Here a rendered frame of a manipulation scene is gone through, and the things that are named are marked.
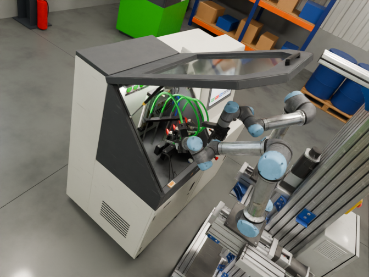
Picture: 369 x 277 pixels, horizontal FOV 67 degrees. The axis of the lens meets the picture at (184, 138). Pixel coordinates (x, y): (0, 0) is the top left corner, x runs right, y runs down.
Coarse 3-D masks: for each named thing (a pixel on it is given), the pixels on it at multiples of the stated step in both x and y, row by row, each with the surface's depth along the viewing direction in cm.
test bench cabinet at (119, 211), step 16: (96, 160) 200; (96, 176) 210; (112, 176) 197; (96, 192) 220; (112, 192) 206; (128, 192) 193; (96, 208) 231; (112, 208) 216; (128, 208) 202; (144, 208) 190; (112, 224) 226; (128, 224) 211; (144, 224) 198; (128, 240) 222
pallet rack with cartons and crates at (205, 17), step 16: (256, 0) 600; (272, 0) 633; (288, 0) 584; (336, 0) 598; (192, 16) 687; (208, 16) 681; (224, 16) 689; (256, 16) 690; (288, 16) 585; (304, 16) 584; (320, 16) 572; (224, 32) 670; (240, 32) 663; (256, 32) 657; (256, 48) 660; (272, 48) 692; (288, 48) 634; (304, 48) 598
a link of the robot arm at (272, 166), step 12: (276, 144) 128; (264, 156) 122; (276, 156) 120; (288, 156) 124; (264, 168) 123; (276, 168) 120; (264, 180) 128; (276, 180) 125; (264, 192) 131; (252, 204) 139; (264, 204) 136; (252, 216) 141; (264, 216) 144; (240, 228) 147; (252, 228) 141
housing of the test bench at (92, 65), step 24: (96, 48) 172; (120, 48) 182; (144, 48) 193; (168, 48) 205; (96, 72) 161; (96, 96) 170; (72, 120) 196; (96, 120) 180; (72, 144) 210; (96, 144) 192; (72, 168) 226; (72, 192) 245
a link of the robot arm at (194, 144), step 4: (192, 136) 146; (196, 136) 145; (184, 140) 152; (188, 140) 145; (192, 140) 142; (196, 140) 143; (200, 140) 144; (184, 144) 150; (188, 144) 144; (192, 144) 142; (196, 144) 143; (200, 144) 144; (188, 148) 147; (192, 148) 143; (196, 148) 143; (200, 148) 144; (192, 152) 146; (196, 152) 145
